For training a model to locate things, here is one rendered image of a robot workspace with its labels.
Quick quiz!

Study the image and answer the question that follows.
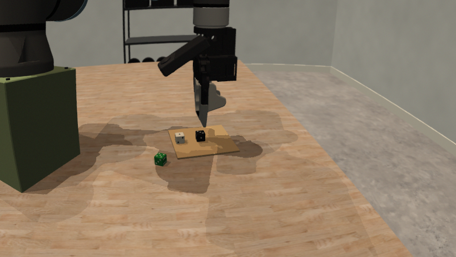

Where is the green die with white pips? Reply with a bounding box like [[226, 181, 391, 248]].
[[154, 153, 167, 166]]

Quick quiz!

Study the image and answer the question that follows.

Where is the beige and black die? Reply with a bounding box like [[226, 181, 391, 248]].
[[175, 132, 185, 144]]

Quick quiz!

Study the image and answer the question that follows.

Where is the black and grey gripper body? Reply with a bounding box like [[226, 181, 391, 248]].
[[193, 26, 237, 83]]

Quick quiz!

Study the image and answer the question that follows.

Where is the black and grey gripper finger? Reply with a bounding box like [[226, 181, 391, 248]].
[[199, 67, 226, 127], [194, 76, 220, 117]]

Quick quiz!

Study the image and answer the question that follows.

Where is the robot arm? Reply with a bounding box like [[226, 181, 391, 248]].
[[0, 0, 230, 77]]

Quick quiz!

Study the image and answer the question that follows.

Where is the black die with white pips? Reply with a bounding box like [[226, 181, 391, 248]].
[[195, 130, 205, 142]]

